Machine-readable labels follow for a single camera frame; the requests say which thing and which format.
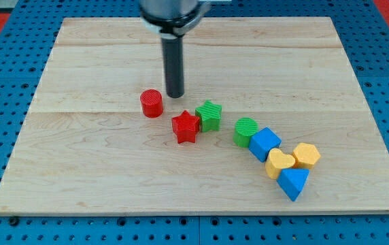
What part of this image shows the green star block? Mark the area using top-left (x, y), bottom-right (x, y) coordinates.
top-left (195, 100), bottom-right (222, 132)

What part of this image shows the red cylinder block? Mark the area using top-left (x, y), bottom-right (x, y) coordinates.
top-left (140, 89), bottom-right (163, 118)

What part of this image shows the yellow hexagon block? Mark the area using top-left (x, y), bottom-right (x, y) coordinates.
top-left (292, 142), bottom-right (321, 169)

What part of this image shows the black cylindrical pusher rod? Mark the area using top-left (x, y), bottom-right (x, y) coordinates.
top-left (161, 37), bottom-right (184, 99)

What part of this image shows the blue cube block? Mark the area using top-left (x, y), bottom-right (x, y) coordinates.
top-left (248, 127), bottom-right (282, 162)

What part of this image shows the yellow heart block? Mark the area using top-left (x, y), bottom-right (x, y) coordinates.
top-left (265, 148), bottom-right (296, 180)

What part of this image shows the green cylinder block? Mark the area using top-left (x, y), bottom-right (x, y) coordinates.
top-left (233, 117), bottom-right (258, 148)

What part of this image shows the red star block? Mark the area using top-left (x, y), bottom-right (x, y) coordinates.
top-left (171, 110), bottom-right (200, 144)

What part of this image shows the blue triangle block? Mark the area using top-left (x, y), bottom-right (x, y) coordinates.
top-left (277, 168), bottom-right (310, 201)

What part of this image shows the light wooden board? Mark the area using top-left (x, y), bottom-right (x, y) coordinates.
top-left (0, 17), bottom-right (389, 216)

